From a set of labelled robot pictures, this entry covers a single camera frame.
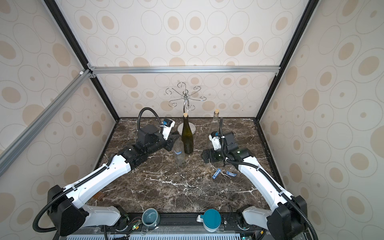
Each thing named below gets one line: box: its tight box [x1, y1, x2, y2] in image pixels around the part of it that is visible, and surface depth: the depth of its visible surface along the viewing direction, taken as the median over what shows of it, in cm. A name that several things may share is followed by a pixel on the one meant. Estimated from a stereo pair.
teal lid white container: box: [196, 208, 222, 233], surface depth 70 cm
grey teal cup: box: [141, 208, 161, 228], surface depth 73 cm
